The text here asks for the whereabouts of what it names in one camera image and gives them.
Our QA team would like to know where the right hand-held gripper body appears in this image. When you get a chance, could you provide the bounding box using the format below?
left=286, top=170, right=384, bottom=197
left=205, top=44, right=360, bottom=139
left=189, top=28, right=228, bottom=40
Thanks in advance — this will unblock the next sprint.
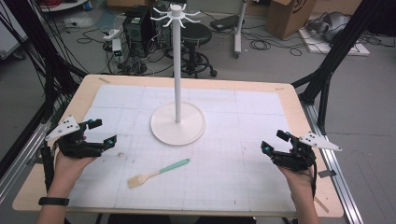
left=270, top=131, right=343, bottom=173

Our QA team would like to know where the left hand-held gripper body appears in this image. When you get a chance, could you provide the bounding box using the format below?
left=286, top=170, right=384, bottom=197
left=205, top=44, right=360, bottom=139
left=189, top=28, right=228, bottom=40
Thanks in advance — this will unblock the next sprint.
left=45, top=115, right=106, bottom=159

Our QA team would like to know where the person's left hand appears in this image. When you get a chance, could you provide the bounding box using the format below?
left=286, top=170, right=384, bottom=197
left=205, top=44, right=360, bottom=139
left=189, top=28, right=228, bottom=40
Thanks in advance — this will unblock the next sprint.
left=49, top=148, right=97, bottom=191

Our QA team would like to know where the person's right hand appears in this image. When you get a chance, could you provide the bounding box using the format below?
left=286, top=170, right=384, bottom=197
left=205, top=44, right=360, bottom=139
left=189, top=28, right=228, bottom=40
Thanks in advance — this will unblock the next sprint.
left=276, top=163, right=316, bottom=201

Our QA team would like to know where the grey tape piece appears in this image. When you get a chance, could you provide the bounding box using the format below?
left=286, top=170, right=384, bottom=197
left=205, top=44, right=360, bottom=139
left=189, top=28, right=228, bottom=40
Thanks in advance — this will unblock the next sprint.
left=318, top=169, right=337, bottom=179

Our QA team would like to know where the white grid mat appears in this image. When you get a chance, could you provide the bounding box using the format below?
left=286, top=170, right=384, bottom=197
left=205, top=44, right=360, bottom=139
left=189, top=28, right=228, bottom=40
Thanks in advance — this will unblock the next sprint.
left=67, top=83, right=297, bottom=214

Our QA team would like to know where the black wristband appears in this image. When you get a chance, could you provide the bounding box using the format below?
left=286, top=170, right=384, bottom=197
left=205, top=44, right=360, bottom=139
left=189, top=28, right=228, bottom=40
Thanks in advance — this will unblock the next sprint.
left=37, top=196, right=70, bottom=207

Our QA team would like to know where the white power adapter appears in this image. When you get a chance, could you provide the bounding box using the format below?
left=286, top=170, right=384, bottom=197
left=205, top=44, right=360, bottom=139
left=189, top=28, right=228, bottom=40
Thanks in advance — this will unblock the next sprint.
left=111, top=38, right=123, bottom=63

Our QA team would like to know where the white hook stand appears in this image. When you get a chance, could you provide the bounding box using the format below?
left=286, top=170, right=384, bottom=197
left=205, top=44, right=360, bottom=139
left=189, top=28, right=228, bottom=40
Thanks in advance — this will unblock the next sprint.
left=149, top=3, right=207, bottom=147

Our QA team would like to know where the white power strip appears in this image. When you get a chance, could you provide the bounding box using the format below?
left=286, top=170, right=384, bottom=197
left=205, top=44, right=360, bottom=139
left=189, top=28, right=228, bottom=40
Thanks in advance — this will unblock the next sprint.
left=102, top=28, right=124, bottom=42

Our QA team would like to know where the black computer tower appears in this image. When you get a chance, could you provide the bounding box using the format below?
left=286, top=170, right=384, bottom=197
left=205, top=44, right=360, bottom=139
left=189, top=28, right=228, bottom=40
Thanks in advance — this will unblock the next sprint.
left=121, top=7, right=157, bottom=59

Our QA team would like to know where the white flat board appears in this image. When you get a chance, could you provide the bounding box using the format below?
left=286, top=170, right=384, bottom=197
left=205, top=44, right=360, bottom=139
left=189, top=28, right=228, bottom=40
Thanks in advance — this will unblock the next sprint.
left=298, top=27, right=371, bottom=58

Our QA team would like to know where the white floor stand pole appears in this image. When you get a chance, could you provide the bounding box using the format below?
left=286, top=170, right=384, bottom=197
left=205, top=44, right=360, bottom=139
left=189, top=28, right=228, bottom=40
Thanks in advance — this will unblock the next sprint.
left=233, top=0, right=249, bottom=59

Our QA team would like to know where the brown cardboard box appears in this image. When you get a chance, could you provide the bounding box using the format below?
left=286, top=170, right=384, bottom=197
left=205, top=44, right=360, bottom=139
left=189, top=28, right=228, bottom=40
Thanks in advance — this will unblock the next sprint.
left=264, top=0, right=318, bottom=41

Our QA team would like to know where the grey headset device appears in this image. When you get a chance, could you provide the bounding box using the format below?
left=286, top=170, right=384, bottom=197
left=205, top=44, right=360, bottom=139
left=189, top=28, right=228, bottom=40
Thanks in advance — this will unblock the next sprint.
left=305, top=11, right=352, bottom=44

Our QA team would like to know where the black flat laptop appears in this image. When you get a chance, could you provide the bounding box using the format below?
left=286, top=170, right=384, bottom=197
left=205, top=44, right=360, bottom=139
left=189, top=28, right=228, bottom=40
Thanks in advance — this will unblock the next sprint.
left=209, top=14, right=241, bottom=33

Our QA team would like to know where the black round stool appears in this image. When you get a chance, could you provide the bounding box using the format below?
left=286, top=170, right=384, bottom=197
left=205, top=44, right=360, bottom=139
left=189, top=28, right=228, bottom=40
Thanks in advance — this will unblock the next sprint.
left=179, top=21, right=219, bottom=79

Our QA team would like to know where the aluminium rail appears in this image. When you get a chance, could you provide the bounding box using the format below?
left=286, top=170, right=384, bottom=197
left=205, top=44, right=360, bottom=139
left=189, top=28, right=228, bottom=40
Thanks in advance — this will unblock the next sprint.
left=0, top=121, right=51, bottom=204
left=299, top=100, right=364, bottom=224

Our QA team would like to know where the teal handled spatula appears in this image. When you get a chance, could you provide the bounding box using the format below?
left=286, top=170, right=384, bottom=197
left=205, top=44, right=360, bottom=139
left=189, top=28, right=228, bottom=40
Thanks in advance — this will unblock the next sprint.
left=127, top=158, right=191, bottom=189

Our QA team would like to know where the black metal frame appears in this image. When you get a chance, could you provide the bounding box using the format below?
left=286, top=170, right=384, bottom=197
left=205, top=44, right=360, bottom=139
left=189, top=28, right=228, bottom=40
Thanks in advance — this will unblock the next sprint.
left=0, top=0, right=89, bottom=180
left=291, top=0, right=388, bottom=135

